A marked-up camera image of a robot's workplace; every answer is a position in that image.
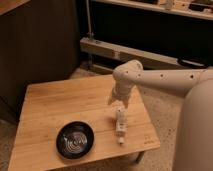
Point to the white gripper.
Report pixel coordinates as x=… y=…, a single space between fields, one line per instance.
x=121 y=91

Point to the white plastic bottle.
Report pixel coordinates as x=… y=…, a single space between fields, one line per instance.
x=121 y=125

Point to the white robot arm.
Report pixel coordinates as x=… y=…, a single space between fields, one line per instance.
x=191 y=90

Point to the black ceramic bowl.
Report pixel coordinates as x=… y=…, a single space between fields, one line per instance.
x=75 y=140

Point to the grey metal beam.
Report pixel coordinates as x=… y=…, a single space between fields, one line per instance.
x=123 y=53

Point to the metal vertical pole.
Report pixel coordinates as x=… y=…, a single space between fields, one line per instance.
x=90 y=32

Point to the wooden shelf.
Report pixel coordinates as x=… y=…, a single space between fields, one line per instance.
x=177 y=7

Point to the black handle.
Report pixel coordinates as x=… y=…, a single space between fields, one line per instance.
x=191 y=64

